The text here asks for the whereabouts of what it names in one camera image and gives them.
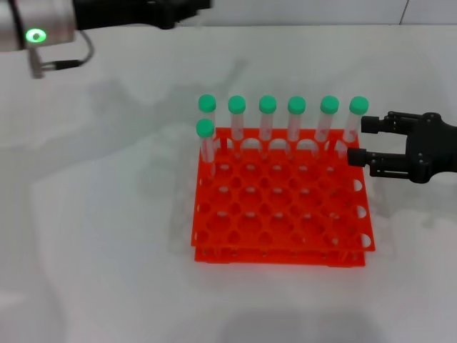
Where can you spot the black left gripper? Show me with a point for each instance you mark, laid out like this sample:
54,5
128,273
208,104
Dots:
125,14

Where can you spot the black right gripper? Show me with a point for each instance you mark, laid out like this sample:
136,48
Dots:
435,150

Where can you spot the clear test tube green cap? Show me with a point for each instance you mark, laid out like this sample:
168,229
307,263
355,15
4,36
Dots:
236,104
267,104
329,104
205,128
358,104
296,104
207,103

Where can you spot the orange test tube rack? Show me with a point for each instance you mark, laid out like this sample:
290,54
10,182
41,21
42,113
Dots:
250,259

